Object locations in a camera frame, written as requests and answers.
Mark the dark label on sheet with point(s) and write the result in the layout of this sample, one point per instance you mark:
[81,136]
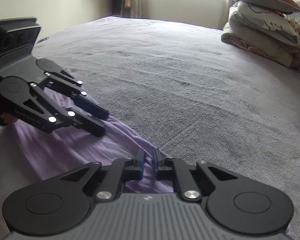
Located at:
[43,39]

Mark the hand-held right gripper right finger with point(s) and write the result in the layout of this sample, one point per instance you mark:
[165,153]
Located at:
[155,165]

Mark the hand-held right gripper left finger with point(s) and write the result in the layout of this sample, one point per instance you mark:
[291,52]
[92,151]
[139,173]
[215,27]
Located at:
[140,166]

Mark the purple shirt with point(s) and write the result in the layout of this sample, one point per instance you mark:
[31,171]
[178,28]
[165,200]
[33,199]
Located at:
[90,150]

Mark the bed with grey sheet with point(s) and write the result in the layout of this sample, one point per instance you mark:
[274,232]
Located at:
[190,80]

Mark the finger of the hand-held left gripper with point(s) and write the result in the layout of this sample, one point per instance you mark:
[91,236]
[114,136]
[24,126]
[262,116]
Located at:
[87,125]
[90,107]

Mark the folded grey quilt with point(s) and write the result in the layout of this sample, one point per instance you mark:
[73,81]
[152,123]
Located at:
[260,37]

